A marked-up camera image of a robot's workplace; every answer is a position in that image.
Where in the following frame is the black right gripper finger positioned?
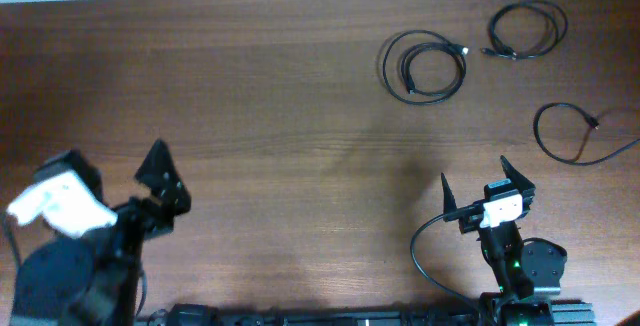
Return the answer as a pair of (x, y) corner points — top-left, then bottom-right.
(441, 173), (458, 221)
(500, 155), (536, 204)

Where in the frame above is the black cable edge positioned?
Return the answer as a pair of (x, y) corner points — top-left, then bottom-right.
(532, 102), (640, 167)

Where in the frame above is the black USB cable bundle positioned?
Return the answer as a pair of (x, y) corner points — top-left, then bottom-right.
(381, 29), (470, 106)

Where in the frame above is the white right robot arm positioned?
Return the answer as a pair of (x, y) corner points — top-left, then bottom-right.
(441, 156), (568, 325)

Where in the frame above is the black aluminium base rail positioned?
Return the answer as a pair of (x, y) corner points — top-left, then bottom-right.
(134, 302), (597, 326)

